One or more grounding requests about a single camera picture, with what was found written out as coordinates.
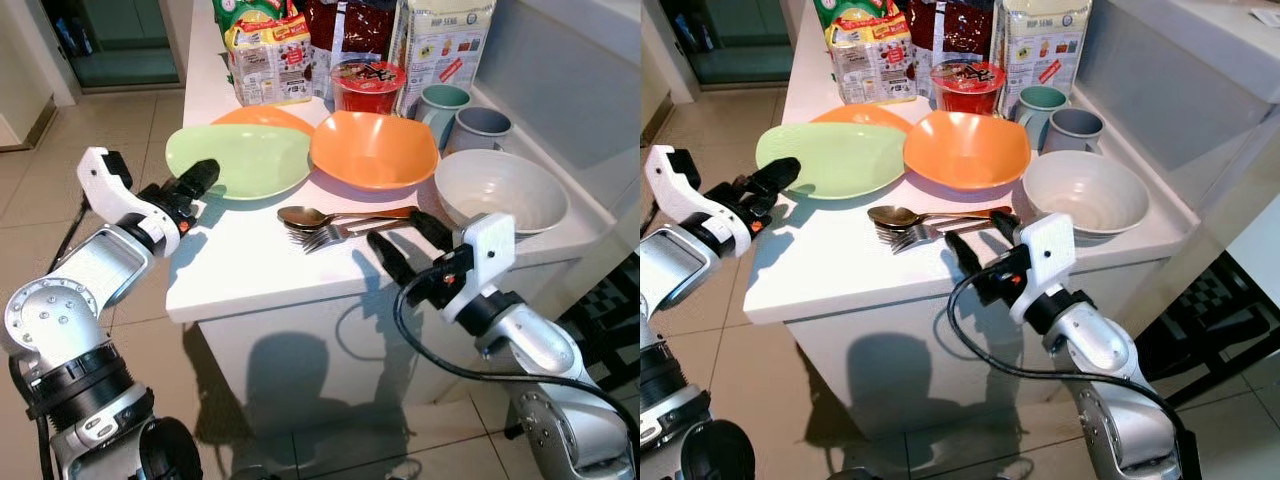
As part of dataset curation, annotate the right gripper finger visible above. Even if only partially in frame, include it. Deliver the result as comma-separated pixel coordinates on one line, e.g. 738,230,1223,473
409,209,457,255
944,232,989,281
366,231,419,289
989,209,1025,251

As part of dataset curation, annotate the light green plate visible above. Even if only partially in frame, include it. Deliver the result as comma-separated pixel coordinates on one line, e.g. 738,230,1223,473
165,123,314,201
755,122,907,200

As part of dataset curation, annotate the metal fork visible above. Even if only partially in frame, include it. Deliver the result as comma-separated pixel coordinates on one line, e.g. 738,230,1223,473
888,220,1001,254
284,216,411,243
298,220,413,254
874,216,1001,243

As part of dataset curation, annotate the white ceramic bowl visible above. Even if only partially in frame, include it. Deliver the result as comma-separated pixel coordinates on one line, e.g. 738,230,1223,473
434,149,570,237
1022,149,1152,237

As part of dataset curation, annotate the orange plate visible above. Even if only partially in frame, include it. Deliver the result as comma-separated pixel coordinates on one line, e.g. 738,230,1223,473
210,104,317,137
810,103,917,135

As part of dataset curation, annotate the orange bowl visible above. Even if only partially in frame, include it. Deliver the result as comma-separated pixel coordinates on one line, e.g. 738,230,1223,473
903,110,1033,192
309,110,440,192

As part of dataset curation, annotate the white kitchen counter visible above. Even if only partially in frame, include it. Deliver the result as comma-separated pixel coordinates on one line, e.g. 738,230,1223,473
741,0,1280,441
164,0,641,439

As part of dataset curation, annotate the grey mug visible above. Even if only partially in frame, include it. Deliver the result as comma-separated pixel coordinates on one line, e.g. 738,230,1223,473
444,106,514,157
1042,106,1106,157

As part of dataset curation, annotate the yellow and white food pack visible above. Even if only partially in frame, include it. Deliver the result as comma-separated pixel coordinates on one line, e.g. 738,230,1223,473
824,10,917,106
224,12,314,108

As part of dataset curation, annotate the teal mug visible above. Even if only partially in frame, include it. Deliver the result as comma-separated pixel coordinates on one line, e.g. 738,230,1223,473
414,84,472,149
1014,84,1070,147

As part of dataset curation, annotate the dark glass door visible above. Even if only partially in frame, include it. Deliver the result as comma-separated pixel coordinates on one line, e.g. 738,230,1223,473
40,0,187,93
658,0,793,89

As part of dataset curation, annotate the red instant noodle cup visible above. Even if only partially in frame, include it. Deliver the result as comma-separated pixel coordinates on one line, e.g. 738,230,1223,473
930,58,1007,116
330,58,408,116

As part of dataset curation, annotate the green snack pack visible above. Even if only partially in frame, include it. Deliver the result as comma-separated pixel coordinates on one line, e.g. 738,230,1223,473
812,0,893,29
211,0,289,29

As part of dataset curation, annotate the black patterned floor mat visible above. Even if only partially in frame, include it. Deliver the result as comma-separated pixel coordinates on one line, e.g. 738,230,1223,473
552,252,641,403
1133,250,1280,409

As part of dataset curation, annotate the white cracker pack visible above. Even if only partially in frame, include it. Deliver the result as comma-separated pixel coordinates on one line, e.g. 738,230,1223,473
392,0,499,117
992,0,1093,117

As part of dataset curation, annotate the dark red food bag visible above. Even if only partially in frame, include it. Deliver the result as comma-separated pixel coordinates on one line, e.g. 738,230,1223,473
298,0,403,99
902,0,1003,99

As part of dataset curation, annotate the black round robot body part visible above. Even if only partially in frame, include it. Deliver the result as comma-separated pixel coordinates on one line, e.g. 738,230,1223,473
680,419,757,480
138,417,203,480

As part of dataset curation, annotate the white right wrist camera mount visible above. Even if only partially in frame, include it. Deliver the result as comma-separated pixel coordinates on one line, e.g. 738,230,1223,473
1008,212,1077,323
443,212,517,323

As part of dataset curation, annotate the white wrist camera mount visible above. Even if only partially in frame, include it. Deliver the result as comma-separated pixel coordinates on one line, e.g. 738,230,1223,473
645,144,753,257
77,146,182,257
443,212,517,323
1008,212,1077,323

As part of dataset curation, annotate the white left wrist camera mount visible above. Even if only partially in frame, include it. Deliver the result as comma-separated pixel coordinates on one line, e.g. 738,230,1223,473
77,146,182,257
645,144,753,257

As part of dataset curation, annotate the metal spoon with brown handle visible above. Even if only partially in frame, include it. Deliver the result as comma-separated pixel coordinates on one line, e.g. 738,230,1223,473
867,205,1013,230
277,205,421,231

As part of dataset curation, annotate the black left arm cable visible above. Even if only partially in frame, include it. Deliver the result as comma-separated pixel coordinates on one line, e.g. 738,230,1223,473
44,194,93,277

